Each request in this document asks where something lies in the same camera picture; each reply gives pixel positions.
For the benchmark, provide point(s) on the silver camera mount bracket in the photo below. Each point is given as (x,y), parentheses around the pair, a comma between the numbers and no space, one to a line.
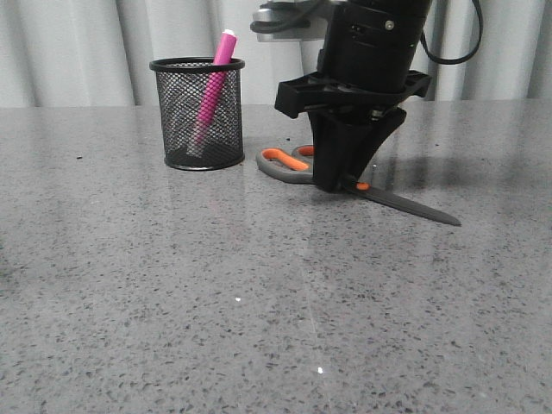
(291,20)

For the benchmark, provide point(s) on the pink marker pen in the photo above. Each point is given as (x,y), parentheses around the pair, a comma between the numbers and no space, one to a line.
(212,92)

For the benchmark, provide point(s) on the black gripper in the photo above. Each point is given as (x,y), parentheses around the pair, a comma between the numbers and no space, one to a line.
(365,63)

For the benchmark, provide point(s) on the grey curtain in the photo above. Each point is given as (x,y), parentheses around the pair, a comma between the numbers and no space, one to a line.
(96,53)

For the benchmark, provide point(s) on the black mesh pen cup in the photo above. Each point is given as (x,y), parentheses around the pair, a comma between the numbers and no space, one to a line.
(180,85)

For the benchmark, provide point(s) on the grey orange scissors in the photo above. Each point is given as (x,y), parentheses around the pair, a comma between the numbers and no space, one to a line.
(298,168)

